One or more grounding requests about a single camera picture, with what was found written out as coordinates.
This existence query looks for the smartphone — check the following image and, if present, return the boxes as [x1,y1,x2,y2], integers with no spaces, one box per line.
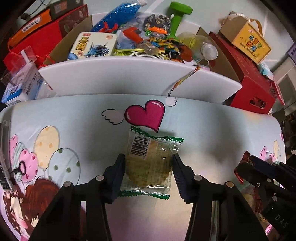
[1,120,13,191]

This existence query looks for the red snack pack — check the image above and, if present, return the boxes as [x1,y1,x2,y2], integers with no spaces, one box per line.
[234,151,254,185]

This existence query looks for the green dumbbell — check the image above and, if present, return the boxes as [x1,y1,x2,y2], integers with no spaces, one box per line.
[167,1,193,39]

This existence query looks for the red flat box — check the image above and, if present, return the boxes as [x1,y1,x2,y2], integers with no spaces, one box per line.
[3,1,88,70]

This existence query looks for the black key ring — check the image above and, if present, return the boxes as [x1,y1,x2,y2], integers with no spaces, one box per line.
[9,161,27,175]

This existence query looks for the white card game box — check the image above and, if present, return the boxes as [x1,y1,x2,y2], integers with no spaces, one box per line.
[67,32,117,60]

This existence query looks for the blue bead bottle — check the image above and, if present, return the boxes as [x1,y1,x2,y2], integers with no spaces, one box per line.
[91,0,147,33]

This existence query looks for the cartoon printed tablecloth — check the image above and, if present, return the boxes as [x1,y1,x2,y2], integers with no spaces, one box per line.
[1,94,286,240]

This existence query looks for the blue white carton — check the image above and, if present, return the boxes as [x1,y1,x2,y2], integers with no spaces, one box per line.
[1,65,43,106]

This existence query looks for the orange flat box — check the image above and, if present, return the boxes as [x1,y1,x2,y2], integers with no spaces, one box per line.
[8,8,52,47]

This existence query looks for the yellow handled gift box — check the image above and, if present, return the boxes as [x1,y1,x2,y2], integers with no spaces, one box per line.
[219,11,271,64]

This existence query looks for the green edged cookie pack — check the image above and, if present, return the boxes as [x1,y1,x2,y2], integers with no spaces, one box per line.
[119,126,184,200]

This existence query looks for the clear plastic box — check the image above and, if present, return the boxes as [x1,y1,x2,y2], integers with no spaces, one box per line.
[1,46,57,106]

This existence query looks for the clear plastic bottle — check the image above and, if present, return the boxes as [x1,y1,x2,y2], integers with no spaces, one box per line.
[177,32,218,61]

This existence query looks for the dark red gift box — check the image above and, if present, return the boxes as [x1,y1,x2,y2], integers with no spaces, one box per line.
[209,32,275,114]

